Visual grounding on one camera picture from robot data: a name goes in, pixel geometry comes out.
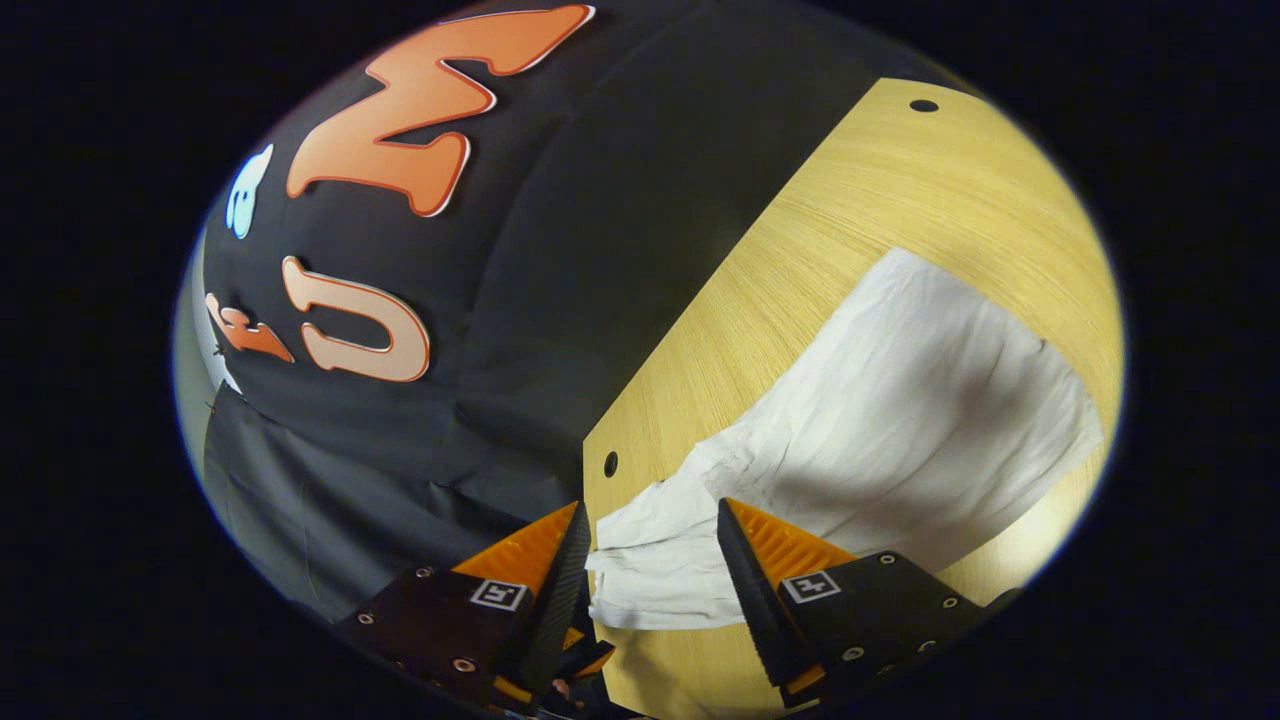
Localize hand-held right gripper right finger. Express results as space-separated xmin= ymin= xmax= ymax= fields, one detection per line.
xmin=716 ymin=496 xmax=993 ymax=710

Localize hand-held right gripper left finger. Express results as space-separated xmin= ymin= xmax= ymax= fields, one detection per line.
xmin=335 ymin=499 xmax=618 ymax=709

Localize white jeans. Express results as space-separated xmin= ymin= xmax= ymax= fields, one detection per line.
xmin=585 ymin=247 xmax=1106 ymax=633

